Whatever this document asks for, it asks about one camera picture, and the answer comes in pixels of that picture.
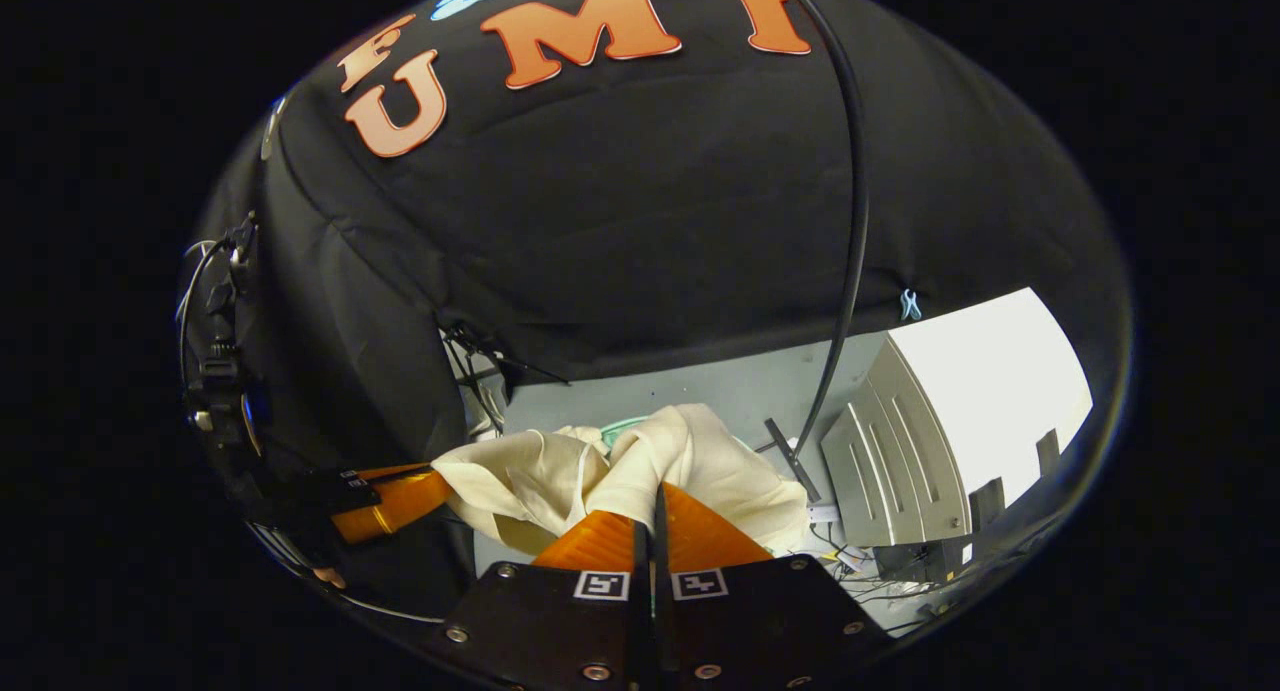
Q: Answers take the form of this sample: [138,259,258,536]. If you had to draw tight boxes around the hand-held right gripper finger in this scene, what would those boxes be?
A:
[438,509,654,691]
[653,481,893,691]

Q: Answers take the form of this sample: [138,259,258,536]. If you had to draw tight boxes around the cream shirt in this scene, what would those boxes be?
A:
[432,403,809,557]

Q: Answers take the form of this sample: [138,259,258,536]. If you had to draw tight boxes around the green laundry hamper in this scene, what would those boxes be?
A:
[598,415,653,448]

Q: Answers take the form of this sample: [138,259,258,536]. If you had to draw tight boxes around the black clothes rack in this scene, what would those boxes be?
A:
[765,0,871,504]

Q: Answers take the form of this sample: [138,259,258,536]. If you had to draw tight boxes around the white panelled cabinet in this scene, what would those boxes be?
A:
[820,336,971,550]

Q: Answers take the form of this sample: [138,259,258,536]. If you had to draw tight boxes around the black backdrop cloth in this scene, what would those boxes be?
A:
[190,0,1136,612]

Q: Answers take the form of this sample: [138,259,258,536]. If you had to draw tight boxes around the black stand legs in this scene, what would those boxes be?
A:
[440,321,573,437]

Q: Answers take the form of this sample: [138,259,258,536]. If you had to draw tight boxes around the tangle of floor cables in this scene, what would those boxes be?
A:
[808,516,966,627]

